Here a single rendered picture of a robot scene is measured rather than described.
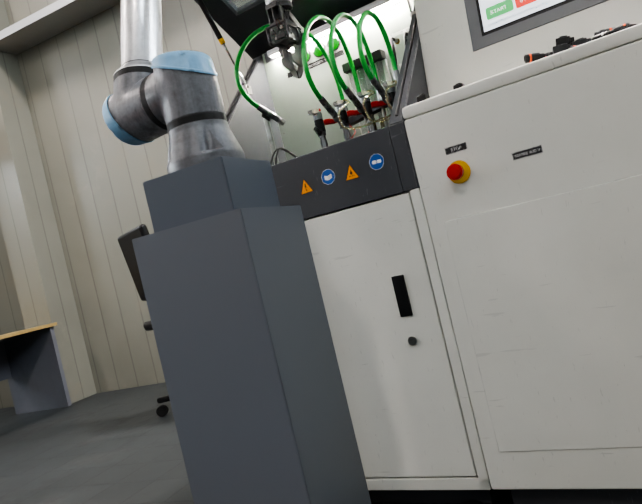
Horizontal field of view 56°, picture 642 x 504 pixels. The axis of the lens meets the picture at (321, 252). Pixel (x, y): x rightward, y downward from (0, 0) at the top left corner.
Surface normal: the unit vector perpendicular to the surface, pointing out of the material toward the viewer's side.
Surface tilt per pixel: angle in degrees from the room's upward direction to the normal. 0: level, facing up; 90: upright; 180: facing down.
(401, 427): 90
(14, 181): 90
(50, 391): 90
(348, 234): 90
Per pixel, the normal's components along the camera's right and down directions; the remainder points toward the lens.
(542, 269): -0.49, 0.11
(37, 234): 0.89, -0.22
